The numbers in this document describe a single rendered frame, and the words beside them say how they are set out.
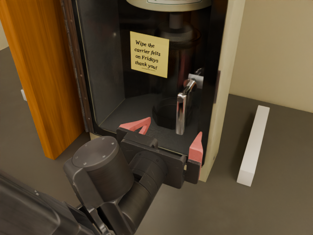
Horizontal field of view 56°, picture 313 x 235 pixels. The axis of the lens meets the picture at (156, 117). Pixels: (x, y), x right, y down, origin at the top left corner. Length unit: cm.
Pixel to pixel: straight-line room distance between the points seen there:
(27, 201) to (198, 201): 43
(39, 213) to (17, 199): 3
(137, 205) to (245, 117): 60
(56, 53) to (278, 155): 60
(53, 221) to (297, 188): 57
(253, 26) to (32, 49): 61
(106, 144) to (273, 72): 73
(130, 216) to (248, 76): 73
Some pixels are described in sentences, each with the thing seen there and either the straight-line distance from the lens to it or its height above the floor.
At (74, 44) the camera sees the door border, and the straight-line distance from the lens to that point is 64.
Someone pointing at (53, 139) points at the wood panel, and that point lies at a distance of 76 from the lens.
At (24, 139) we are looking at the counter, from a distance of 89.
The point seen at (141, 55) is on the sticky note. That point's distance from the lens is 56.
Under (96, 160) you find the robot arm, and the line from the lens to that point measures 34.
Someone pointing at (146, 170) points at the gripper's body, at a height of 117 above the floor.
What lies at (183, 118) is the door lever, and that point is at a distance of 52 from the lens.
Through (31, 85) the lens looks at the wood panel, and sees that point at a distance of 66.
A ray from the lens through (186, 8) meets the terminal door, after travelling 49.
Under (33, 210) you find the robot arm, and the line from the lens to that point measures 33.
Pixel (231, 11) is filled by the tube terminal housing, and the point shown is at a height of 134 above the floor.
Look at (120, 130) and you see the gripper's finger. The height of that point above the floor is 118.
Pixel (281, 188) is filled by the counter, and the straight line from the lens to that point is 75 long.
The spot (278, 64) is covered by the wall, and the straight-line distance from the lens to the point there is 98.
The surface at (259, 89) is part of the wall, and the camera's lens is 103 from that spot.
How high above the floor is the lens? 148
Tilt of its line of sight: 38 degrees down
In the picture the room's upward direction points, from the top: straight up
